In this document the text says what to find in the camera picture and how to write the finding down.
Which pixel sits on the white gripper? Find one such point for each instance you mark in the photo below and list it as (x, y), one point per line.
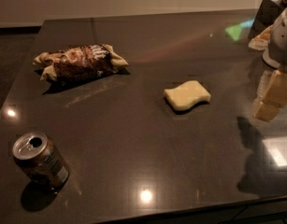
(281, 39)

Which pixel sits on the orange soda can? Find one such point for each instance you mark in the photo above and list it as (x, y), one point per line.
(40, 160)

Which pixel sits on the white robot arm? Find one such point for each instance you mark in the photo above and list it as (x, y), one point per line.
(277, 44)

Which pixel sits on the snack bag at edge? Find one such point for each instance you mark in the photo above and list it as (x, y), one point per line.
(260, 42)

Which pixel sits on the brown chip bag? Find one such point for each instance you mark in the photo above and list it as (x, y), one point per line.
(79, 63)

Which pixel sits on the dark box in background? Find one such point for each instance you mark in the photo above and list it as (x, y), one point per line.
(266, 14)

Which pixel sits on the yellow sponge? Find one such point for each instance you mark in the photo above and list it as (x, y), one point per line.
(186, 95)

